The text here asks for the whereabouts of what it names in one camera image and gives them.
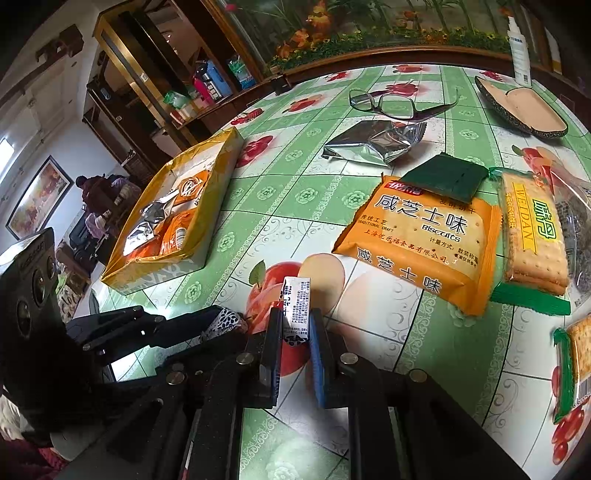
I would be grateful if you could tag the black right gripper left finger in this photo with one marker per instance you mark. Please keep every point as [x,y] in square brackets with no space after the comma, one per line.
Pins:
[258,367]

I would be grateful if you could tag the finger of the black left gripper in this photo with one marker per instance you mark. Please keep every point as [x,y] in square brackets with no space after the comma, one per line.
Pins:
[198,327]

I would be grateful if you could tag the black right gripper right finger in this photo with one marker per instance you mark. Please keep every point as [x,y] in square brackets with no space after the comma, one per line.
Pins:
[336,371]

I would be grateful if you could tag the small white snack stick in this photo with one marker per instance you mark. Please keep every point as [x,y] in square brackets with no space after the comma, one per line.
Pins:
[296,296]

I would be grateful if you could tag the Weidan green cracker pack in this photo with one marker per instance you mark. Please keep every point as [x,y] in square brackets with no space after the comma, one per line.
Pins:
[535,271]

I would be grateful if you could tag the silver foil snack packet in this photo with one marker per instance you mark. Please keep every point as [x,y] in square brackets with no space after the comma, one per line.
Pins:
[376,142]

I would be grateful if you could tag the yellow cardboard snack box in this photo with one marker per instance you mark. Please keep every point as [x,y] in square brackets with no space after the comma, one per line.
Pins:
[169,230]

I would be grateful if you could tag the orange cheese biscuit pack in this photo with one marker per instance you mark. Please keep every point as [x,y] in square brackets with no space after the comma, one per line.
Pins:
[430,241]

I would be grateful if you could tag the green fruit pattern tablecloth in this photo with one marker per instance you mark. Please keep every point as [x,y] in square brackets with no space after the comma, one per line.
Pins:
[286,203]

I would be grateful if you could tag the dark green snack packet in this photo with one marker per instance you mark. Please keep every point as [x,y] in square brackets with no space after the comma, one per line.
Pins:
[448,176]

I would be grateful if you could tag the black band cracker pack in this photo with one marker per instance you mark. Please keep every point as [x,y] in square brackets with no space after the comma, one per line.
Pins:
[573,354]

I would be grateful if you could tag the blue box on shelf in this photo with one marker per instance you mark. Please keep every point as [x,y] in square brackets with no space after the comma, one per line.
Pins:
[216,78]

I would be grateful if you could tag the dark wooden cabinet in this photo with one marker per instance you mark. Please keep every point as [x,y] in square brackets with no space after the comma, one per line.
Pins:
[160,50]

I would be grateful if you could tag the black eyeglasses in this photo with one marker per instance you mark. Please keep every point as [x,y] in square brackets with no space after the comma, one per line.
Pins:
[404,109]

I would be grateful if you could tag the clear plum candy bag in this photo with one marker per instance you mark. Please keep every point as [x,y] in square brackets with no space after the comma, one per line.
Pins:
[572,200]

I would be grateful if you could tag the flower garden mural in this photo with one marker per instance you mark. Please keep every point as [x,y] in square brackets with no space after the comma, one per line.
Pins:
[286,34]

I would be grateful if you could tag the open glasses case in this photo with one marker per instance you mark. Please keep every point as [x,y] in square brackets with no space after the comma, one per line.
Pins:
[523,109]

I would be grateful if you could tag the white spray bottle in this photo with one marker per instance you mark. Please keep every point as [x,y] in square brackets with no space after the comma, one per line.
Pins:
[520,53]

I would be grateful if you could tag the framed wall painting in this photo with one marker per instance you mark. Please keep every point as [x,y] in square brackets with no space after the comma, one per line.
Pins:
[39,201]

